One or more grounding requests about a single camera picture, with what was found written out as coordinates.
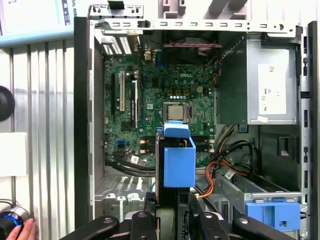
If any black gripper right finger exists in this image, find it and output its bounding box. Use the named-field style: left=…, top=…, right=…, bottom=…
left=189, top=191, right=296, bottom=240

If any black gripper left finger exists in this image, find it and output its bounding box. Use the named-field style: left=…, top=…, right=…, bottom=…
left=59, top=191, right=158, bottom=240

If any hard disk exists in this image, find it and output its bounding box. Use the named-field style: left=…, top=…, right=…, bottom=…
left=154, top=120, right=198, bottom=240

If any round black tool blue ring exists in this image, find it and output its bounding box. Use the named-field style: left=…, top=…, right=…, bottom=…
left=0, top=204, right=35, bottom=236

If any metal disk bay cage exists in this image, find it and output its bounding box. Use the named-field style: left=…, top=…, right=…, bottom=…
left=213, top=172, right=310, bottom=240

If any person's hand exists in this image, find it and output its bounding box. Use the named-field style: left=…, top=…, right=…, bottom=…
left=7, top=218, right=38, bottom=240

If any blue plastic bay latch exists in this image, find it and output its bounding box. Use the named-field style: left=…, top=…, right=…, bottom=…
left=244, top=199, right=301, bottom=231

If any black RAM slot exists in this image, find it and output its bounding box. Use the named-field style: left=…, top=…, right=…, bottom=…
left=139, top=147, right=216, bottom=155
left=139, top=136, right=216, bottom=146

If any silver CPU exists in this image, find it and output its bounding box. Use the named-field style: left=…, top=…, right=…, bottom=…
left=167, top=103, right=188, bottom=121

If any CPU socket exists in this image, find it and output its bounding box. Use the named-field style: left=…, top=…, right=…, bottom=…
left=161, top=100, right=195, bottom=124

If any green motherboard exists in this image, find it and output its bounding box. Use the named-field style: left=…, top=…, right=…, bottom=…
left=103, top=49, right=218, bottom=169

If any black expansion slot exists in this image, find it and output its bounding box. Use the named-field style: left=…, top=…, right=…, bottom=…
left=110, top=73, right=117, bottom=121

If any white expansion slot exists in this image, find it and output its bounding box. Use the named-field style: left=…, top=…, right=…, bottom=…
left=119, top=70, right=126, bottom=112

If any black PC case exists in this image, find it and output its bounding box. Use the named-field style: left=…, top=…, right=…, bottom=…
left=73, top=16, right=320, bottom=240

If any white paper sheet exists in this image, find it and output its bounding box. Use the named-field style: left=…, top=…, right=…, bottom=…
left=0, top=131, right=28, bottom=178

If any grey power supply unit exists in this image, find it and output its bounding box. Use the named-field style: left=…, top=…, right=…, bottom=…
left=216, top=37, right=302, bottom=126

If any black case fan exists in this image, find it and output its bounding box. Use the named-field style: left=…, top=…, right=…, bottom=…
left=160, top=29, right=223, bottom=66

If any black round knob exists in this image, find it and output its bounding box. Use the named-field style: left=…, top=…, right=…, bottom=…
left=0, top=84, right=16, bottom=123

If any pale blue teach pendant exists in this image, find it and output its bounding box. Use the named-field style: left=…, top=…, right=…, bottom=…
left=0, top=0, right=76, bottom=48

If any red orange yellow wire bundle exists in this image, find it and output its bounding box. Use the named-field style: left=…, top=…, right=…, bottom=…
left=204, top=159, right=252, bottom=200

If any black internal cable bundle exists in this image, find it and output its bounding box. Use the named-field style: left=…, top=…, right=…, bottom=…
left=104, top=149, right=226, bottom=208

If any metal expansion bracket retainer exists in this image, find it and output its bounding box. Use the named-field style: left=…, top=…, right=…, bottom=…
left=88, top=3, right=146, bottom=20

